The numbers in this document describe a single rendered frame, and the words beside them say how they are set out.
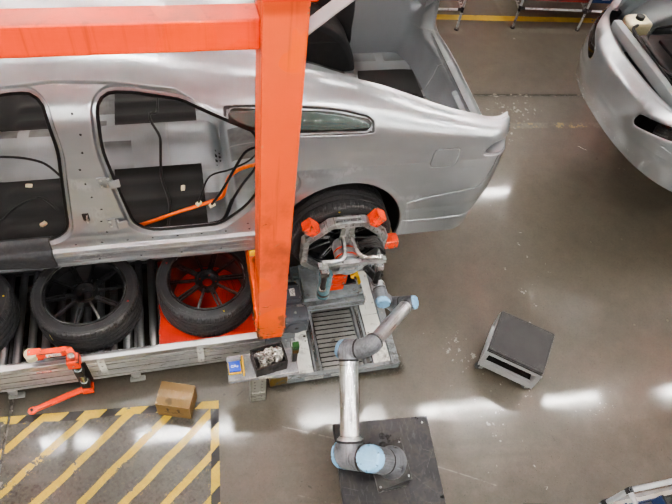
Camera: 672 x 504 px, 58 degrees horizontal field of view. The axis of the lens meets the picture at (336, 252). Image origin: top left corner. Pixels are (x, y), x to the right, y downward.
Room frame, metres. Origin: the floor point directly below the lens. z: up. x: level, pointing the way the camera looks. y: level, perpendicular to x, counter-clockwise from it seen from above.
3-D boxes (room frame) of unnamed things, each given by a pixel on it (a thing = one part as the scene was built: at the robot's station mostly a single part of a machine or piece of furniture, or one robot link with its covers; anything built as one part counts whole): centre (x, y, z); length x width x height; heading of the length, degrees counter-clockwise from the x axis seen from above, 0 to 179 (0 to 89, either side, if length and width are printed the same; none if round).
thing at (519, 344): (2.21, -1.38, 0.17); 0.43 x 0.36 x 0.34; 73
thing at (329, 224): (2.34, -0.04, 0.85); 0.54 x 0.07 x 0.54; 110
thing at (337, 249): (2.27, -0.06, 0.85); 0.21 x 0.14 x 0.14; 20
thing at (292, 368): (1.63, 0.32, 0.44); 0.43 x 0.17 x 0.03; 110
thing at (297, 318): (2.19, 0.24, 0.26); 0.42 x 0.18 x 0.35; 20
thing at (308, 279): (2.50, 0.02, 0.32); 0.40 x 0.30 x 0.28; 110
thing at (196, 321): (2.15, 0.81, 0.39); 0.66 x 0.66 x 0.24
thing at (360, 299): (2.50, 0.02, 0.13); 0.50 x 0.36 x 0.10; 110
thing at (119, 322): (1.88, 1.53, 0.39); 0.66 x 0.66 x 0.24
